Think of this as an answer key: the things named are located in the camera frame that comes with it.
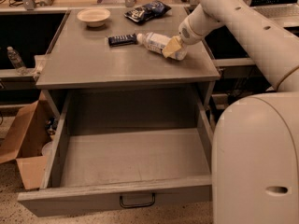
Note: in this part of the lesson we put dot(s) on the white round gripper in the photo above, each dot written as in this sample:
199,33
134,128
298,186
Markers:
188,34

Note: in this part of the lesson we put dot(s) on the black blue chip bag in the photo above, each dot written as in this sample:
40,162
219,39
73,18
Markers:
149,11

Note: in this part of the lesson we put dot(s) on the dark blue snack bar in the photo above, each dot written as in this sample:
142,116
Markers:
122,40

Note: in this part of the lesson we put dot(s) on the grey open drawer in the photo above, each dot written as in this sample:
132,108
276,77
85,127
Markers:
111,143

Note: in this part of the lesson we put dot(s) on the clear water bottle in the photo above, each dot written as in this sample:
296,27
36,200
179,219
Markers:
17,62

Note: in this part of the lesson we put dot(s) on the silver laptop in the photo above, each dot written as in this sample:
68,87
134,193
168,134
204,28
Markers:
283,12

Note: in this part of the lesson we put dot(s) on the black drawer handle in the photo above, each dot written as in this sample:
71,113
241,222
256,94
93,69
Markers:
137,200

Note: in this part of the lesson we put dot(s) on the blue labelled plastic bottle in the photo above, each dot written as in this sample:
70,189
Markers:
156,42

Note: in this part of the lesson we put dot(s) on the white ceramic bowl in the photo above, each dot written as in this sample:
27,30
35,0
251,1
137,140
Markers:
94,17

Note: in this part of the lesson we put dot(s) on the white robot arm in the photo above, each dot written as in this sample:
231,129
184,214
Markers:
255,149

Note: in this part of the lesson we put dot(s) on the brown cardboard box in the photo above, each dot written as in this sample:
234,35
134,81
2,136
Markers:
25,139

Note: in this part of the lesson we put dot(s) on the grey counter cabinet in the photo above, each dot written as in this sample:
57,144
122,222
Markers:
82,57

